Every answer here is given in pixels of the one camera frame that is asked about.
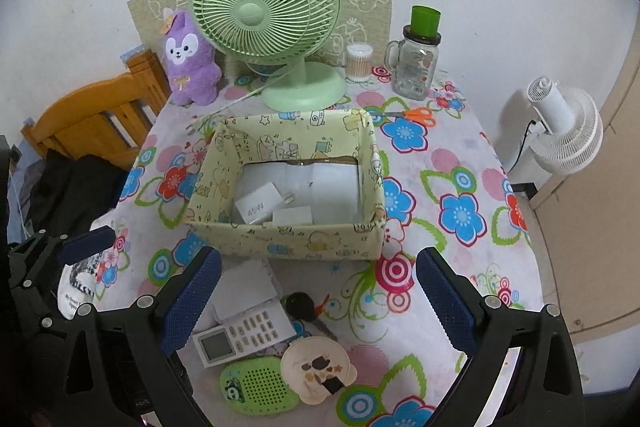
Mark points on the green desk fan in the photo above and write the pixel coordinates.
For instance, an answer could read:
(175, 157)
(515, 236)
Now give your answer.
(252, 14)

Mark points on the blue printed cloth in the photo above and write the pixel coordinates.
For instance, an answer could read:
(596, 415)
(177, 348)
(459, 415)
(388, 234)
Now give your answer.
(134, 53)

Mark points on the white power adapter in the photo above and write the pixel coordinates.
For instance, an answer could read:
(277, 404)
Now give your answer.
(252, 209)

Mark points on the floral tablecloth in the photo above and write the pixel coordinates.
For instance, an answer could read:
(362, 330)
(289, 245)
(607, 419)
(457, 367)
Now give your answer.
(450, 167)

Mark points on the wooden chair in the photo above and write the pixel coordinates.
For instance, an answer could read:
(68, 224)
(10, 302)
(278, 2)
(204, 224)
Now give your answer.
(100, 107)

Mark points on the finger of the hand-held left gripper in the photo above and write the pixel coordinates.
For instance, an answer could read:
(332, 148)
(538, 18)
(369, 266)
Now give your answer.
(85, 245)
(37, 304)

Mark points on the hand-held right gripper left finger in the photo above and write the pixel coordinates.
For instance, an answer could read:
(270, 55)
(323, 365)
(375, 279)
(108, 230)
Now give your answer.
(192, 304)

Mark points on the glass mug jar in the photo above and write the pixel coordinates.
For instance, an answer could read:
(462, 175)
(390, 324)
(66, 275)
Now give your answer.
(412, 67)

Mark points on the cotton swab container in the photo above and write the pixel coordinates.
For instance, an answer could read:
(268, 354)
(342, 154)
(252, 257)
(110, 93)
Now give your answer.
(360, 64)

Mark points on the white clip fan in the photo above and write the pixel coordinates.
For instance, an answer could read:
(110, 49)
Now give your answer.
(570, 132)

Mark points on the black car key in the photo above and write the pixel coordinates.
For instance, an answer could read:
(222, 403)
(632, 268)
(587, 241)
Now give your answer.
(300, 305)

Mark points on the dark clothing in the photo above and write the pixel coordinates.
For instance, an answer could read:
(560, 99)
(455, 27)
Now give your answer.
(75, 187)

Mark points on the white flat box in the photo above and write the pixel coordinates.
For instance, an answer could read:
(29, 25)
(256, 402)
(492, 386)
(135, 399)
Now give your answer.
(247, 287)

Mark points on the purple plush toy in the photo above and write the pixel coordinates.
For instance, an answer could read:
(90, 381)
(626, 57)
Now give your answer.
(192, 67)

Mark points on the small white box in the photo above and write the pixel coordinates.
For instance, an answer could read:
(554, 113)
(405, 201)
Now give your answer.
(292, 217)

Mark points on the white remote control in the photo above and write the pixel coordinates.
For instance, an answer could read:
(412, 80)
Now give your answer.
(225, 343)

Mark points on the green perforated case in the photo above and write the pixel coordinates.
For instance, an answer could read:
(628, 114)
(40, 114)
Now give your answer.
(260, 387)

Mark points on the yellow cartoon fabric storage box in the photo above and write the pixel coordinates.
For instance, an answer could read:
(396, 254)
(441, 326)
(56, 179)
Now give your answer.
(300, 247)

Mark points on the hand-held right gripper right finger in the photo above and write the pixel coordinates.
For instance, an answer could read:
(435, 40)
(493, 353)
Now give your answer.
(447, 304)

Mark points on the beige cabinet door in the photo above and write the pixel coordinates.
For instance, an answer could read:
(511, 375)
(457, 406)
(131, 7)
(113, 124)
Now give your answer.
(590, 232)

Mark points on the green plastic cup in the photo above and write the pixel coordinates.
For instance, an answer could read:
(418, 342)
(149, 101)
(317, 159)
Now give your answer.
(425, 21)

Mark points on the white printed bag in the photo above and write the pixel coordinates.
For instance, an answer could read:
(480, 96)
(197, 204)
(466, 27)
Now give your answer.
(75, 289)

